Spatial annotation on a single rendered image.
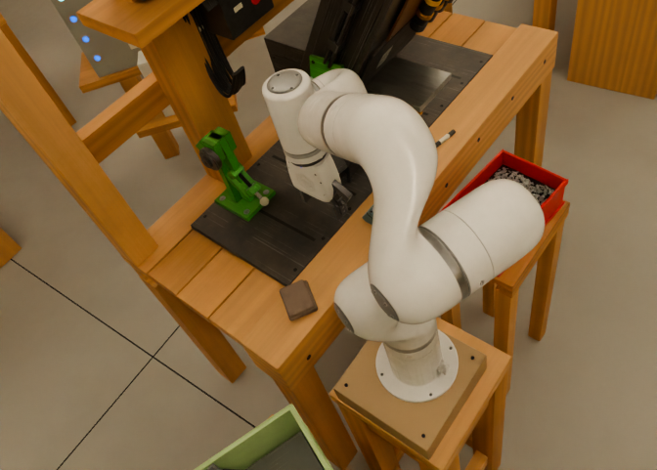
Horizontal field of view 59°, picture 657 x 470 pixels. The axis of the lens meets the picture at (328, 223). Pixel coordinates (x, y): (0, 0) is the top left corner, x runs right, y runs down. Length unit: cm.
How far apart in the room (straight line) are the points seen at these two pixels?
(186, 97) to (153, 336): 140
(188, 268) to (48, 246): 183
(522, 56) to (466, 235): 154
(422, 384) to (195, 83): 103
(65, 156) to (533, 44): 154
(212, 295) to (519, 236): 114
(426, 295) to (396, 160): 15
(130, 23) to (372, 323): 90
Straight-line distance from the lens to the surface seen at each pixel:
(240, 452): 142
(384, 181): 66
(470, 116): 193
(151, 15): 150
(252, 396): 251
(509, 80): 206
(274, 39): 182
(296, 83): 99
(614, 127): 324
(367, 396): 139
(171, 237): 188
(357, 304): 102
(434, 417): 136
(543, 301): 221
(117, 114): 174
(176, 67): 170
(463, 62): 215
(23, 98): 150
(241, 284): 167
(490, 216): 68
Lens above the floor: 219
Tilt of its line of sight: 50 degrees down
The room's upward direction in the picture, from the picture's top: 18 degrees counter-clockwise
